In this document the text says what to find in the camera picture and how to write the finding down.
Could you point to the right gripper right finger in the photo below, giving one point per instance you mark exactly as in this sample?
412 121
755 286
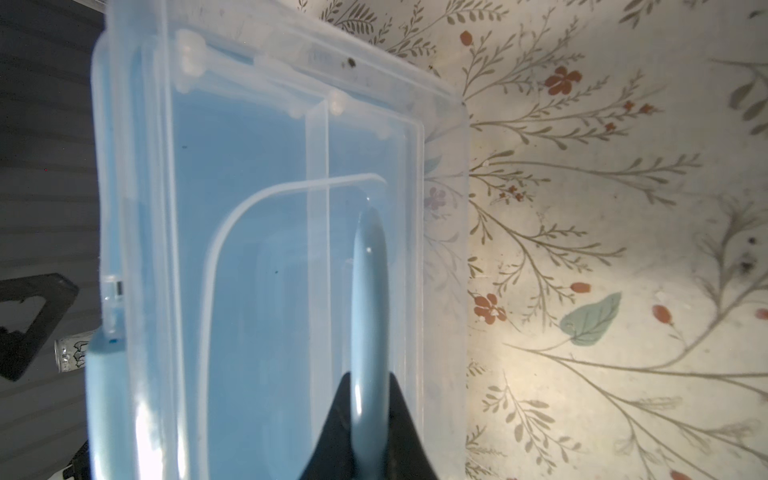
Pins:
405 457

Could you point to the blue plastic tool box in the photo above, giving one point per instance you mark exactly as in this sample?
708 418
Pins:
238 144

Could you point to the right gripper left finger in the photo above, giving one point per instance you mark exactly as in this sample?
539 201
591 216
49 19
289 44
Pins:
332 458

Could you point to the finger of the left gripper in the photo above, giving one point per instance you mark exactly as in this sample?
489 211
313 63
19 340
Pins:
19 348

